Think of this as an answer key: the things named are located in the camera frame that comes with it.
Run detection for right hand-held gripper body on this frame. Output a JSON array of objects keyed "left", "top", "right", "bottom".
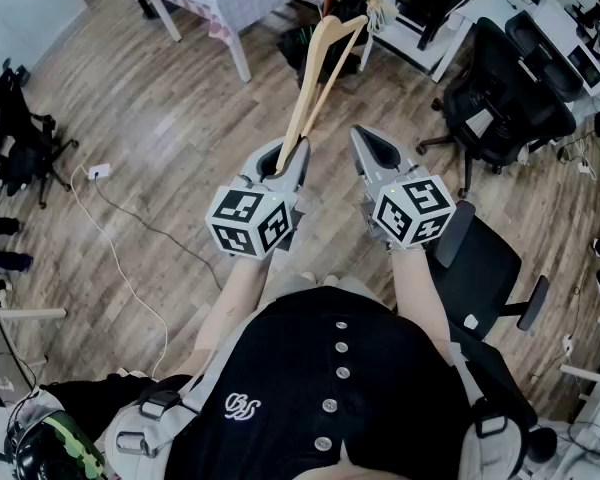
[{"left": 362, "top": 164, "right": 457, "bottom": 253}]

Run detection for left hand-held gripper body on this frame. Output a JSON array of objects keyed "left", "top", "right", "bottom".
[{"left": 205, "top": 172, "right": 304, "bottom": 260}]

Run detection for light wooden hanger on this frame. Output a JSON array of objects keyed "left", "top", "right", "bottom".
[{"left": 274, "top": 14, "right": 370, "bottom": 177}]

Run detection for person's left forearm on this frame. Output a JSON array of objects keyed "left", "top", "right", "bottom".
[{"left": 172, "top": 255, "right": 272, "bottom": 377}]

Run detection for person's right forearm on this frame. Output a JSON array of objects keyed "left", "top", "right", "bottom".
[{"left": 389, "top": 246, "right": 454, "bottom": 364}]

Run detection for person's grey trousers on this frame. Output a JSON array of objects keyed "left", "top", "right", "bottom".
[{"left": 263, "top": 271, "right": 381, "bottom": 303}]

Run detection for black office chair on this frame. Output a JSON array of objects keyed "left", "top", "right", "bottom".
[
  {"left": 0, "top": 59, "right": 80, "bottom": 210},
  {"left": 416, "top": 16, "right": 579, "bottom": 199},
  {"left": 504, "top": 10, "right": 586, "bottom": 104},
  {"left": 426, "top": 200, "right": 551, "bottom": 342}
]

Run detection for person's black buttoned shirt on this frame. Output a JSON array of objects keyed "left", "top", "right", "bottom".
[{"left": 164, "top": 287, "right": 481, "bottom": 480}]

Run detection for white microwave oven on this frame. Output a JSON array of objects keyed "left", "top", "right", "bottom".
[{"left": 565, "top": 41, "right": 600, "bottom": 95}]

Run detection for black helmet with green pattern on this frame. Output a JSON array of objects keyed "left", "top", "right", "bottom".
[{"left": 3, "top": 409, "right": 107, "bottom": 480}]

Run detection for black floor cable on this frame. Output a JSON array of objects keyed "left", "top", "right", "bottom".
[{"left": 94, "top": 175, "right": 225, "bottom": 289}]

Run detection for white floor cable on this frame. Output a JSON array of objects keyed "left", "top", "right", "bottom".
[{"left": 69, "top": 163, "right": 170, "bottom": 379}]

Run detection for grey strap harness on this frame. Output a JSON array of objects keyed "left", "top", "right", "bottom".
[{"left": 104, "top": 317, "right": 526, "bottom": 480}]

